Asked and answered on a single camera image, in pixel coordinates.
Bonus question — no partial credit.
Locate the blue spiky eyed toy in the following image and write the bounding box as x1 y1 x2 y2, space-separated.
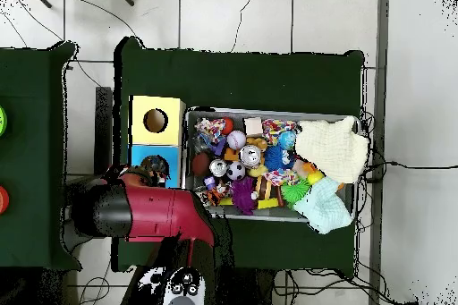
263 145 296 173

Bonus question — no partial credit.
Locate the mint green cloth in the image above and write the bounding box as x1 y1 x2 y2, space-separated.
293 176 353 235

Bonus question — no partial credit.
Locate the cream waffle cloth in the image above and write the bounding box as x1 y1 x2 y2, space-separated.
294 115 369 184

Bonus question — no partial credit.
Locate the wooden box with three holes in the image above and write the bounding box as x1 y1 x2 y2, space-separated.
126 95 187 243

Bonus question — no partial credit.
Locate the shallow mesh bin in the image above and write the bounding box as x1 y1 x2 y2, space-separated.
180 106 360 225

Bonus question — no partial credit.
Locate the black upright panel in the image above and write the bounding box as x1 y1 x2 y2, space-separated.
94 86 115 177

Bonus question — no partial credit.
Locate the black orange drink can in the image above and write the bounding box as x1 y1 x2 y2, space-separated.
208 158 229 178

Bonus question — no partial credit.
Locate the crumpled colourful paper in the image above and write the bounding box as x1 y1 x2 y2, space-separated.
194 117 226 144

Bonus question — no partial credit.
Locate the small soccer ball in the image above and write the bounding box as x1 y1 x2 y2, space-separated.
226 161 247 182

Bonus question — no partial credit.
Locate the white baseball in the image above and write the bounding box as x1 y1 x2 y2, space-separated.
226 130 247 151

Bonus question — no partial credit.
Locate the dark green table cloth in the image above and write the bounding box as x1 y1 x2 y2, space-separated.
0 41 82 271
111 35 367 274

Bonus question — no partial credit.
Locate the purple spiky eyed toy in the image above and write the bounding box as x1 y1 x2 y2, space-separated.
230 176 258 216

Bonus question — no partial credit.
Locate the crushed silver can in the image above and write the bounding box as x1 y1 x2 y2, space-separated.
238 144 262 167

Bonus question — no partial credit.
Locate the plain wooden cube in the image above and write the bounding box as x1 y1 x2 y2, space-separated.
242 116 263 136

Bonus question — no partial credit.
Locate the orange ball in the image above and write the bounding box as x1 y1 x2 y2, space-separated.
0 185 11 216

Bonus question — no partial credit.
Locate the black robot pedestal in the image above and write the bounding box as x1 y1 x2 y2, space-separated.
232 267 276 305

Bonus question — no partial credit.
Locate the thin black floor cable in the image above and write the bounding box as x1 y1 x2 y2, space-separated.
230 0 259 54

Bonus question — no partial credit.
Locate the thick black floor cable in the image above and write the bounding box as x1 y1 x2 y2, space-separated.
360 159 458 182

